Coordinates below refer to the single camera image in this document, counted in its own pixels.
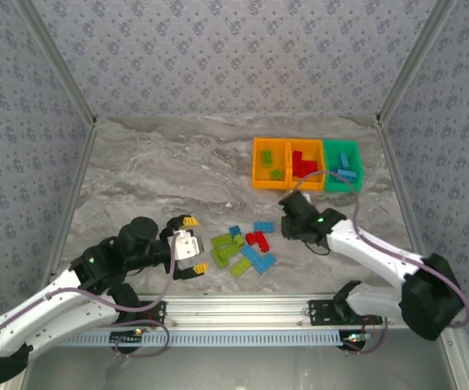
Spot aluminium frame post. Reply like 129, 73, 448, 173
439, 327, 469, 390
376, 0, 458, 123
14, 0, 98, 125

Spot aluminium table side rail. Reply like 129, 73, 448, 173
41, 119, 99, 288
376, 115, 426, 261

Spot orange plastic bin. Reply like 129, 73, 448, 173
251, 136, 292, 191
287, 137, 327, 192

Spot slotted light blue cable duct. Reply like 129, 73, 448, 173
61, 329, 343, 348

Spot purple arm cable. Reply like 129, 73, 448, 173
293, 170, 469, 328
0, 231, 178, 346

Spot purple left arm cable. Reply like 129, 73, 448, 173
0, 231, 178, 346

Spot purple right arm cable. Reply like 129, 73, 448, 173
293, 170, 469, 328

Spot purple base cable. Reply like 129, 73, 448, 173
359, 314, 389, 355
111, 316, 171, 358

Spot green plastic bin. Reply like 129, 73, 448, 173
323, 139, 364, 193

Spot green T-shaped lego piece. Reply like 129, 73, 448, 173
211, 245, 241, 269

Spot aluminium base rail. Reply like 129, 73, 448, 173
130, 292, 418, 329

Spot small controller board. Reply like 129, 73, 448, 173
339, 331, 370, 351
109, 329, 145, 346

